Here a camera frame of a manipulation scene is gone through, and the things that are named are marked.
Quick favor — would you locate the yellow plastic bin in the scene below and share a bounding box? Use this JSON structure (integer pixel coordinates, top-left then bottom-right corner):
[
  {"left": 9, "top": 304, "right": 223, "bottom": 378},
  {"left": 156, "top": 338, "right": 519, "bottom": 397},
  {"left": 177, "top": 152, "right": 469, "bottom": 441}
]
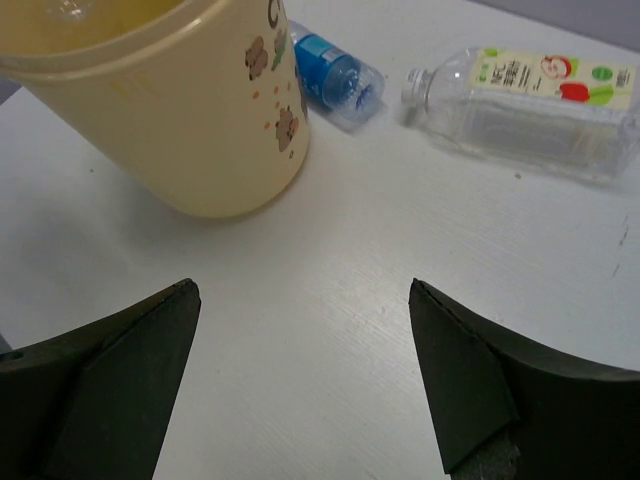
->
[{"left": 1, "top": 1, "right": 311, "bottom": 218}]

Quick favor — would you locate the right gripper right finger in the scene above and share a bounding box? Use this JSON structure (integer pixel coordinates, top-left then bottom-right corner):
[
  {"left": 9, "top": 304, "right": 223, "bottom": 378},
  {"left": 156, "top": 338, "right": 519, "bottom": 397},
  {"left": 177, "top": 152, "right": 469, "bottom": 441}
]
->
[{"left": 409, "top": 280, "right": 639, "bottom": 479}]

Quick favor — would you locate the clear bottle apple label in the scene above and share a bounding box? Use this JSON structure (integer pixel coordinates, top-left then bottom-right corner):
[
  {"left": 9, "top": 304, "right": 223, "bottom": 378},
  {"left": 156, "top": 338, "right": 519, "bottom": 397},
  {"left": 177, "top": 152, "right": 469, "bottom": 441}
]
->
[{"left": 401, "top": 47, "right": 639, "bottom": 180}]

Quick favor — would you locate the clear bottle blue label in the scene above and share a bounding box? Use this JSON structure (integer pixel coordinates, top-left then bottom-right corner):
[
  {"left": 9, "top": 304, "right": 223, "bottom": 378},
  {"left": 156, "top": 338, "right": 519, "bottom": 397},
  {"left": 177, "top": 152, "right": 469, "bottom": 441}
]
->
[{"left": 289, "top": 21, "right": 385, "bottom": 131}]

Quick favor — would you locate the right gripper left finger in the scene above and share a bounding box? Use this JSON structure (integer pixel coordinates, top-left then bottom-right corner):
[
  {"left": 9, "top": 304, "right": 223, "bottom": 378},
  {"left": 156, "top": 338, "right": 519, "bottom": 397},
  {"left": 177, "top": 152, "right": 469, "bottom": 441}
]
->
[{"left": 1, "top": 279, "right": 201, "bottom": 479}]

